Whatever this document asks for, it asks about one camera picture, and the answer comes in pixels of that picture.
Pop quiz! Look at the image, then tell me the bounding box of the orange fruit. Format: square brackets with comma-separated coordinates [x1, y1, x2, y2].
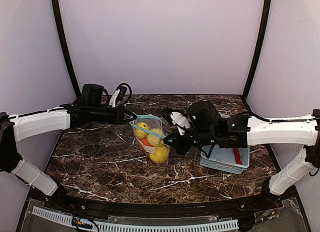
[140, 137, 152, 147]

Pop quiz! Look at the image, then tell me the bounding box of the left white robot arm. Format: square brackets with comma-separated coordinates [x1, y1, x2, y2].
[0, 83, 136, 197]

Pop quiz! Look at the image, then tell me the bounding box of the light blue plastic basket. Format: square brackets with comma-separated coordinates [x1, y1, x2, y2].
[199, 113, 251, 174]

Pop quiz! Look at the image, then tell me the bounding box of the black frame post left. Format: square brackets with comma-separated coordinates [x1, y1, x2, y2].
[51, 0, 81, 97]

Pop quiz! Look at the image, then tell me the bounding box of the red chili pepper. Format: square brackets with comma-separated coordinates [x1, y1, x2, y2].
[233, 148, 242, 165]

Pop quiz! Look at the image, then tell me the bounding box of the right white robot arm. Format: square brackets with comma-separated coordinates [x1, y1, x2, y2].
[161, 101, 320, 196]

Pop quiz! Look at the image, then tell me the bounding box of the black frame post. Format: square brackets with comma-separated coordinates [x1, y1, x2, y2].
[51, 0, 81, 97]
[242, 0, 272, 100]

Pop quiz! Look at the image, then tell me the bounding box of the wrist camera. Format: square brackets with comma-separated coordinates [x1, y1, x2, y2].
[108, 83, 132, 108]
[161, 107, 191, 136]

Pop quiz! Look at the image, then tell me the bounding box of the black frame post right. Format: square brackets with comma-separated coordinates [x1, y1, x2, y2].
[242, 0, 272, 100]

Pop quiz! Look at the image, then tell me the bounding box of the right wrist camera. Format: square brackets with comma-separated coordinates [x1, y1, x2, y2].
[161, 107, 191, 136]

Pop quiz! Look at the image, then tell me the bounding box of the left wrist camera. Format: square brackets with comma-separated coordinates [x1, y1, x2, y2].
[108, 83, 132, 108]

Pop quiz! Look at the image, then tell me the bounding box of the slotted grey cable duct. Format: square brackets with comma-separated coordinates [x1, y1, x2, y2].
[31, 206, 239, 232]

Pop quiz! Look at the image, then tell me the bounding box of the round yellow lemon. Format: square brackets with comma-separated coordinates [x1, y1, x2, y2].
[149, 146, 170, 163]

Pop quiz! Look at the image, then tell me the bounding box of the clear zip bag blue zipper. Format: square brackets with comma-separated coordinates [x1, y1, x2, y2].
[129, 114, 171, 164]

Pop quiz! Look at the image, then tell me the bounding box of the black front table rail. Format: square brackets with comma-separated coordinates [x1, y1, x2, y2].
[33, 190, 276, 218]

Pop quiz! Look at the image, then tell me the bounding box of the yellow mango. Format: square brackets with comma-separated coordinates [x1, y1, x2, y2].
[134, 122, 150, 139]

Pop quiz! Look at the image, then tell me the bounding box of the pale yellow potato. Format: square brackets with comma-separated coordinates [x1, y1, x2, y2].
[147, 128, 164, 147]

